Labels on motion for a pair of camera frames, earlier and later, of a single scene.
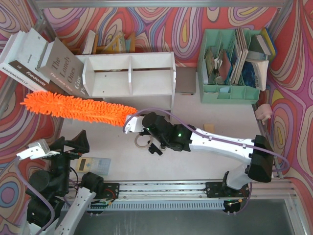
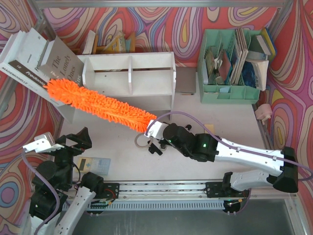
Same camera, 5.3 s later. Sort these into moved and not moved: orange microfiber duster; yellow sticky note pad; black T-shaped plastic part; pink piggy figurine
Moved: orange microfiber duster
Not moved: black T-shaped plastic part; pink piggy figurine; yellow sticky note pad
